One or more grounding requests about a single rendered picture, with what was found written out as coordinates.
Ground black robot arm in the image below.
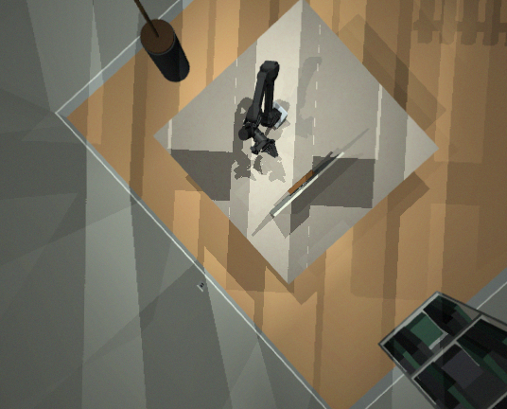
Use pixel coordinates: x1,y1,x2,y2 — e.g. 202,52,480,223
238,61,282,141

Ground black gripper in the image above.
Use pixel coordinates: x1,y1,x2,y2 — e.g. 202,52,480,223
253,131,278,158

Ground brown rectangular picture frame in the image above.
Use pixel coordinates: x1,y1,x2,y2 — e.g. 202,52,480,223
288,170,315,194

